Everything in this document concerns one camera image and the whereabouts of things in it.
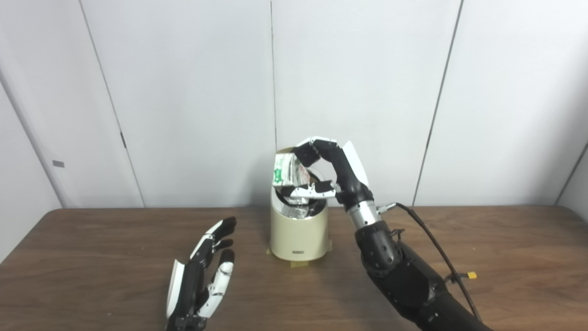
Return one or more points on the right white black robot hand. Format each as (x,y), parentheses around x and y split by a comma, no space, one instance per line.
(351,177)

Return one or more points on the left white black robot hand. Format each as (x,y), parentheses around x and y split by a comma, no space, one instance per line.
(186,289)

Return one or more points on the green white milk carton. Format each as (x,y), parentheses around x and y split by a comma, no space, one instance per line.
(285,171)

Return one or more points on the cream round bin lid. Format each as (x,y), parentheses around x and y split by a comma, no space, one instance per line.
(285,151)

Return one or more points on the grey wall label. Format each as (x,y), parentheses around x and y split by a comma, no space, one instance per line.
(58,163)

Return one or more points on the cream-colored trash bin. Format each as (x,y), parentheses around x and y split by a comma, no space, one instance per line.
(298,236)

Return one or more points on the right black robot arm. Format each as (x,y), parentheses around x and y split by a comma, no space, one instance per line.
(404,276)

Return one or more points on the black wall panel hinge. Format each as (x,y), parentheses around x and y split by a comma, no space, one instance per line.
(123,140)

